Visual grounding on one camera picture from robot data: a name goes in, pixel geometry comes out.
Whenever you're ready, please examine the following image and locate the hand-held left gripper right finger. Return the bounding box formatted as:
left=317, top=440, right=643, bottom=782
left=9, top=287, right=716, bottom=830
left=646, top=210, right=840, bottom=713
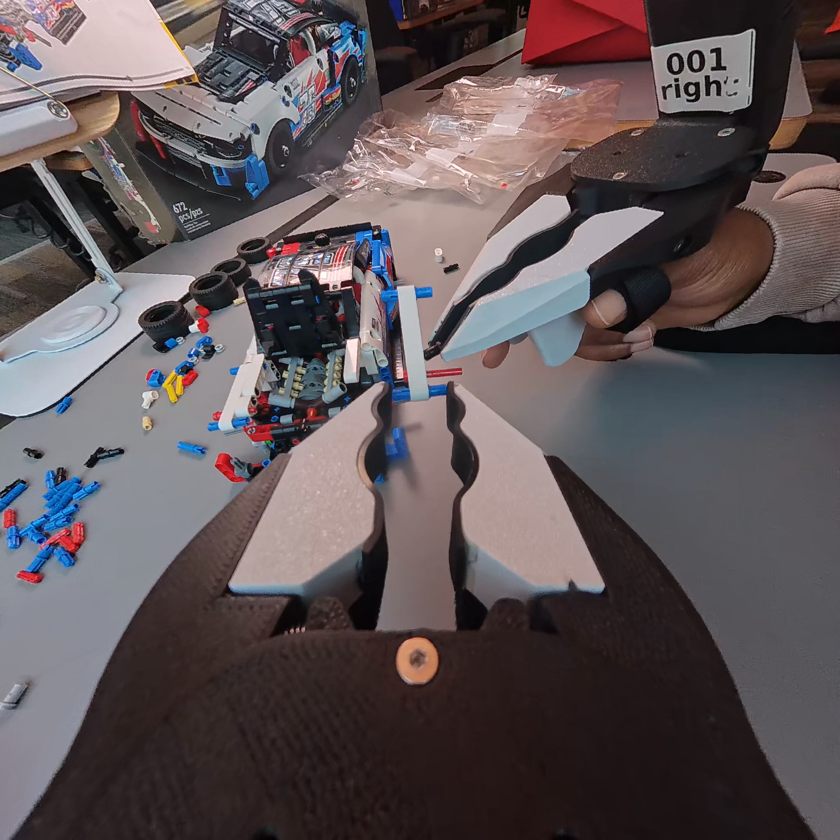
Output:
left=448, top=382, right=606, bottom=613

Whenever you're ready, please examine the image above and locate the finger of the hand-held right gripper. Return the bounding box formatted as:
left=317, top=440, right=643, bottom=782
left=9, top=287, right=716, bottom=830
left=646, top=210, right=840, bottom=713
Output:
left=440, top=205, right=665, bottom=362
left=427, top=192, right=580, bottom=361

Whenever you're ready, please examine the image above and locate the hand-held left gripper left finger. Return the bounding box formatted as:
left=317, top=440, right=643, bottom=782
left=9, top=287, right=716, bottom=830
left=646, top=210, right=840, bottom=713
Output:
left=228, top=382, right=395, bottom=610

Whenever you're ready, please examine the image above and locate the toy brick race car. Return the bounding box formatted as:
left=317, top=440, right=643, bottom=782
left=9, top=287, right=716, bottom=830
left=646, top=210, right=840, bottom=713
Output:
left=209, top=226, right=464, bottom=468

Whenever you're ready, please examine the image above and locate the person's right forearm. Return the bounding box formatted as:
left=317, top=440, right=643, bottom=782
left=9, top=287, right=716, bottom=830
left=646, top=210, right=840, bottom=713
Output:
left=712, top=163, right=840, bottom=329

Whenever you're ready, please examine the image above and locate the grey desk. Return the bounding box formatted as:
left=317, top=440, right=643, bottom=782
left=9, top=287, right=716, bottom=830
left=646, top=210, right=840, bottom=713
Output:
left=0, top=26, right=840, bottom=840

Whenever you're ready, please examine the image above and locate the white desk lamp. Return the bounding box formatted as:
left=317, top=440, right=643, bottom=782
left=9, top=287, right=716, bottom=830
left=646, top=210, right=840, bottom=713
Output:
left=0, top=98, right=126, bottom=365

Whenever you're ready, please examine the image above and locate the person's right hand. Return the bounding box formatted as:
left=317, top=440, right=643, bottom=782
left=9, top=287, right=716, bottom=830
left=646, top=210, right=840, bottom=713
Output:
left=482, top=209, right=775, bottom=368

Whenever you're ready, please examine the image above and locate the red and grey brick piece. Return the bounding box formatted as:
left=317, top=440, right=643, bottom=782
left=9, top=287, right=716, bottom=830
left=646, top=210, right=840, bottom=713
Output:
left=215, top=451, right=271, bottom=484

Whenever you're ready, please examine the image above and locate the clear plastic bag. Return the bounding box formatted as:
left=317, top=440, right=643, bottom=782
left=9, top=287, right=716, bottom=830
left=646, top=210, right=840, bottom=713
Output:
left=301, top=108, right=573, bottom=206
left=425, top=74, right=622, bottom=160

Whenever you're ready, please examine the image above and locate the red folded bag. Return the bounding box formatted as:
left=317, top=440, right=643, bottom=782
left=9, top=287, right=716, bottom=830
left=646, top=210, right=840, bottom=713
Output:
left=521, top=0, right=652, bottom=67

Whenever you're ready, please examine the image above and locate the pile of blue red pins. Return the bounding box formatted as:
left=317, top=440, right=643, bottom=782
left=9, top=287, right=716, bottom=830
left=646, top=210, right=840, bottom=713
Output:
left=0, top=469, right=101, bottom=586

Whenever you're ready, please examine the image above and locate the toy car set box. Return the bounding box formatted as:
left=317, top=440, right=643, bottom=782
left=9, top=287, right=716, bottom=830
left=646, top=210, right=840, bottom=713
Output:
left=82, top=0, right=383, bottom=245

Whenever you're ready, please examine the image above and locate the round wooden side table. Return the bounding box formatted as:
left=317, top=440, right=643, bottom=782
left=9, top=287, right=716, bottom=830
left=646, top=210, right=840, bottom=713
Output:
left=0, top=91, right=123, bottom=174

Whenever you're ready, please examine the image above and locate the instruction booklet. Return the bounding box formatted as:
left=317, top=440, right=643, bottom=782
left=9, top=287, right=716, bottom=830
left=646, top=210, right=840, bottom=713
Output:
left=0, top=0, right=199, bottom=111

